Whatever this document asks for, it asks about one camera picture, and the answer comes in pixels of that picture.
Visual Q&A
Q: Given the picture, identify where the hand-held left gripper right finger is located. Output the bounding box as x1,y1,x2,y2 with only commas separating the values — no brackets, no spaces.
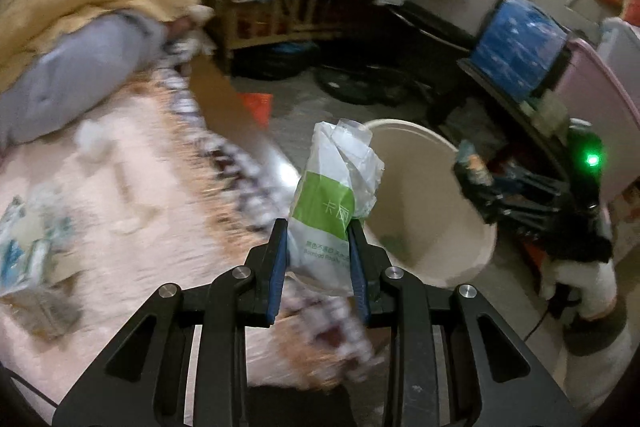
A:
346,218,583,427

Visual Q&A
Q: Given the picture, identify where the black cable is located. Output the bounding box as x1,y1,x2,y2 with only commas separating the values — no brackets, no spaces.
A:
522,289,568,340

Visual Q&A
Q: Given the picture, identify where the wooden bed frame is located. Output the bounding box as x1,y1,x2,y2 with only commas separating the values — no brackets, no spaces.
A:
189,54,297,188

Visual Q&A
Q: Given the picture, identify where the grey chair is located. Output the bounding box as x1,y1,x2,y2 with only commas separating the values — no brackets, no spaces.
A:
395,0,507,52

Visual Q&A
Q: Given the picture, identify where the blue and white packet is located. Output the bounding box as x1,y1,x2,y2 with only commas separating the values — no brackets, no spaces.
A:
0,194,83,338

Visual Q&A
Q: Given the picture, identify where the person's right forearm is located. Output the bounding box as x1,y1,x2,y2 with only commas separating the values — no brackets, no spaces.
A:
540,257,640,413

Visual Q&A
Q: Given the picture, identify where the pink fluffy blanket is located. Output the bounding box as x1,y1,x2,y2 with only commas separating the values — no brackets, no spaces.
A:
0,72,381,408

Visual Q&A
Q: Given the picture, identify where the black tire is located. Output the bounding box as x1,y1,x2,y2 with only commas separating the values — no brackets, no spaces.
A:
317,64,426,105

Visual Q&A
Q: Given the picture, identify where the plaid bed sheet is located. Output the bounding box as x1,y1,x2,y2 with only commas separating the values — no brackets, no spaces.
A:
160,32,381,383

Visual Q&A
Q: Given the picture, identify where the black bag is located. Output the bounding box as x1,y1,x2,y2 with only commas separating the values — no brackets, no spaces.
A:
235,42,321,80

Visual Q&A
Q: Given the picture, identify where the green and white tissue packet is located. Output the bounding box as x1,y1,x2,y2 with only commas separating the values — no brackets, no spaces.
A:
287,118,385,298

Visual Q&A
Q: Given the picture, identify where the snack wrapper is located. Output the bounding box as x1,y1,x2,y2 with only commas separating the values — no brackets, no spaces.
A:
452,141,501,208

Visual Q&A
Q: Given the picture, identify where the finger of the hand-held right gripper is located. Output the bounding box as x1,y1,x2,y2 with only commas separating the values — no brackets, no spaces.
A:
480,169,568,198
477,197,568,228

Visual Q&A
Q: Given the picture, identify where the grey pillow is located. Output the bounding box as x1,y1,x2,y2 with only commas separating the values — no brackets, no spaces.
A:
0,9,171,148

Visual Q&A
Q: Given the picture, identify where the pink cabinet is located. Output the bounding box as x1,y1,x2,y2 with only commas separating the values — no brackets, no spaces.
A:
555,37,640,253

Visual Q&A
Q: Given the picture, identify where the beige plastic bin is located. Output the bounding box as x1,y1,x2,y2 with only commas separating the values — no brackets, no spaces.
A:
361,119,498,289

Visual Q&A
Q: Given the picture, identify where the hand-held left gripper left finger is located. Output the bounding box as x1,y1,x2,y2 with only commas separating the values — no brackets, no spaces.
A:
52,218,291,427

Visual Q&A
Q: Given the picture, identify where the orange floor item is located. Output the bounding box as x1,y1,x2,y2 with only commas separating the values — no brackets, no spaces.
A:
239,93,273,125

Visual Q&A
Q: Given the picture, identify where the dark side table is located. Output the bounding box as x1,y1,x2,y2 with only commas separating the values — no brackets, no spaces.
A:
457,57,571,188

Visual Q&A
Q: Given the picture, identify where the blue package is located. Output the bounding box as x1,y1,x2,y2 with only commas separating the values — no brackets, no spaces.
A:
470,0,568,100

